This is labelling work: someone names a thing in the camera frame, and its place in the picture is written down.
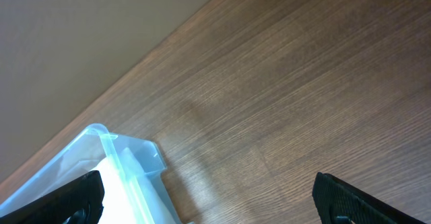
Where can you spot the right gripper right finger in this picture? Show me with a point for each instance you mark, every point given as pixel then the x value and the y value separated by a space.
pixel 339 202

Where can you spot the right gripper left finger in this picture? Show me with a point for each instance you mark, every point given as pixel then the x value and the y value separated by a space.
pixel 79 201

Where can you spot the cream white cloth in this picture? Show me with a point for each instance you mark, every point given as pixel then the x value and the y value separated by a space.
pixel 131 198

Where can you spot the clear plastic storage bin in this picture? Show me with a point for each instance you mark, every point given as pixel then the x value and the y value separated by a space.
pixel 82 155

